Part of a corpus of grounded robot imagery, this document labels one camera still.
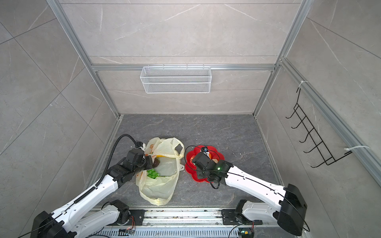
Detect red flower-shaped plastic bowl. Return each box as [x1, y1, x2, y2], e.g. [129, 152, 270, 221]
[185, 145, 225, 182]

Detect green fake vegetable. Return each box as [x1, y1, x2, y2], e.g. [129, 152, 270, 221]
[147, 169, 160, 179]

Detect cream plastic bag orange print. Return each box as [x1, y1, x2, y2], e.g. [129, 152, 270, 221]
[136, 137, 185, 206]

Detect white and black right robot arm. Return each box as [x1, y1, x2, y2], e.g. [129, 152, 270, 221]
[187, 152, 310, 236]

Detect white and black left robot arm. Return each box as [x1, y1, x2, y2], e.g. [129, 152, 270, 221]
[30, 148, 153, 238]

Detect white zip tie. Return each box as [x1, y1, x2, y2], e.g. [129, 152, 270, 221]
[344, 145, 370, 151]

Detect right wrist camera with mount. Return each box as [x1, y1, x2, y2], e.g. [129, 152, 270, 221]
[200, 147, 210, 157]

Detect white wire mesh basket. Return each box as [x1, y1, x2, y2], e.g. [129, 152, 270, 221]
[140, 66, 212, 94]

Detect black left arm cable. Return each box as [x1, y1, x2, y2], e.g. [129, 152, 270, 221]
[95, 133, 145, 188]

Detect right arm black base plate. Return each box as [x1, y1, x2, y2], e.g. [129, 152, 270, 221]
[221, 209, 263, 225]

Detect aluminium rail base frame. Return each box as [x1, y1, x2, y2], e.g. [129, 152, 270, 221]
[86, 208, 293, 238]

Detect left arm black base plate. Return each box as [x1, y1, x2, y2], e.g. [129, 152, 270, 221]
[116, 209, 145, 226]

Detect black wire hook rack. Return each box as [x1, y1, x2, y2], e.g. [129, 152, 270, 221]
[285, 88, 353, 169]

